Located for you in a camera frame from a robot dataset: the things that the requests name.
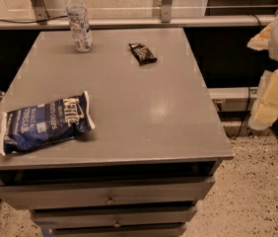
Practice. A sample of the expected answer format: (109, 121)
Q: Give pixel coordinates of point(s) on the middle grey drawer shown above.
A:
(116, 216)

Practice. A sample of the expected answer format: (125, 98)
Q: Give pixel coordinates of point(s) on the grey drawer cabinet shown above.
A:
(152, 121)

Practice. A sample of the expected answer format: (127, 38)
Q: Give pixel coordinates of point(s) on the grey drawer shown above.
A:
(106, 193)
(116, 216)
(152, 230)

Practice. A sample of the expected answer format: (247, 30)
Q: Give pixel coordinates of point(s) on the black rxbar chocolate wrapper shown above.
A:
(142, 53)

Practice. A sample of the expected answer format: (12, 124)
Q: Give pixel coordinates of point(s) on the bottom grey drawer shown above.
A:
(152, 230)

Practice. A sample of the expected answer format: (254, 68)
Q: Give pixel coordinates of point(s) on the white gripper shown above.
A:
(265, 107)

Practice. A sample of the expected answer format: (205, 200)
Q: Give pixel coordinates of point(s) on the clear plastic water bottle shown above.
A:
(79, 25)

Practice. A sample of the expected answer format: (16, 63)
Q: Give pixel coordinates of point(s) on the top grey drawer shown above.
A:
(106, 193)

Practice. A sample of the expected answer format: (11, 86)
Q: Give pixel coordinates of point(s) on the metal frame rail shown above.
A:
(194, 22)

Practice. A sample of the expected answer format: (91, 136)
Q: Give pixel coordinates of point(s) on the blue kettle chips bag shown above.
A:
(30, 128)

